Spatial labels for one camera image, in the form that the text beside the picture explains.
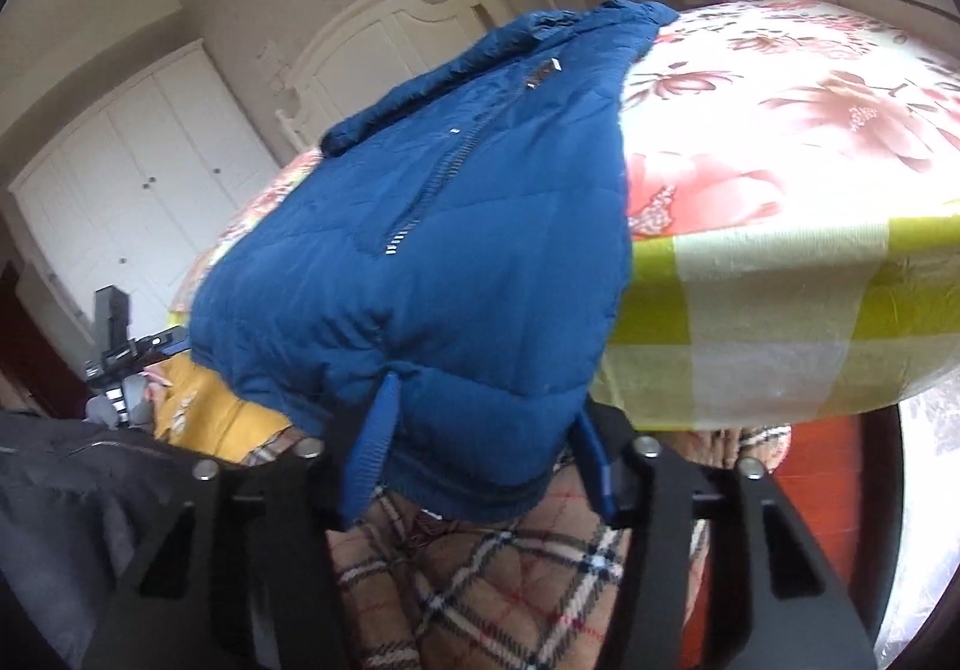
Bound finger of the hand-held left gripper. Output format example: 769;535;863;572
133;328;190;360

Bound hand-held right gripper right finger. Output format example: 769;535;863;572
570;406;880;670

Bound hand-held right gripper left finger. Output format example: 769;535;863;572
81;371;406;670

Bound blue padded jacket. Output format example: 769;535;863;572
187;0;680;527

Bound yellow flowered bedsheet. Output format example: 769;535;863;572
152;353;295;467

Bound white wardrobe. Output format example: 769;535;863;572
7;37;284;342

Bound plaid trousers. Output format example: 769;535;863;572
246;417;794;670

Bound dark grey cloth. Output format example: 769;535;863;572
0;407;205;670

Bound white bed headboard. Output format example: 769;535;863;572
274;0;520;151

